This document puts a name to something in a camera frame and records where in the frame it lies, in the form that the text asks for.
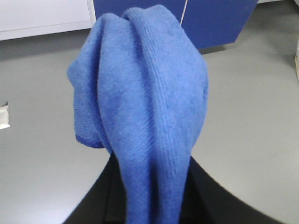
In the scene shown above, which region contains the blue microfiber cloth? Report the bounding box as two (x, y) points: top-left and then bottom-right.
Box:
(67, 5), (209, 224)

